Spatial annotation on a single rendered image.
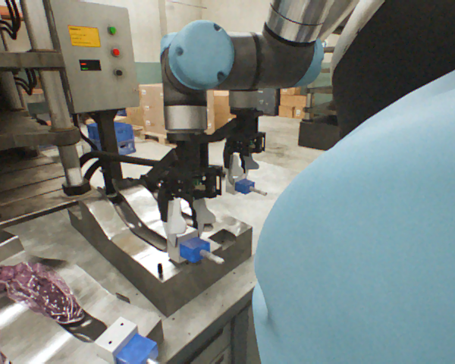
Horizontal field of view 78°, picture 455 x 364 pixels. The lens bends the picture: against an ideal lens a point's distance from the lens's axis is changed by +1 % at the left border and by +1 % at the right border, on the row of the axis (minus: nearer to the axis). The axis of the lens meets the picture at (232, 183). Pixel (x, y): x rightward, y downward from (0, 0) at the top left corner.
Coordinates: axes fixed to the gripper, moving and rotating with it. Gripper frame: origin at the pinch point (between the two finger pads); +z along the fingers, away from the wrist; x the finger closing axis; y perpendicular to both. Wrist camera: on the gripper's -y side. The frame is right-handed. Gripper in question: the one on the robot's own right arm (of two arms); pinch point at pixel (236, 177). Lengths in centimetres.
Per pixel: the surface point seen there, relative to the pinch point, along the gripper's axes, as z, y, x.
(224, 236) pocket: 8.2, 10.0, -15.7
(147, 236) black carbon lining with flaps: 7.1, -2.0, -29.3
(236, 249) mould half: 9.8, 14.3, -16.1
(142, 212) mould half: 5.1, -9.9, -25.5
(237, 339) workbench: 36.7, 16.3, -17.5
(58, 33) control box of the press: -41, -73, -16
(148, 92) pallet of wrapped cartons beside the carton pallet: 11, -384, 205
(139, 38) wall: -93, -675, 374
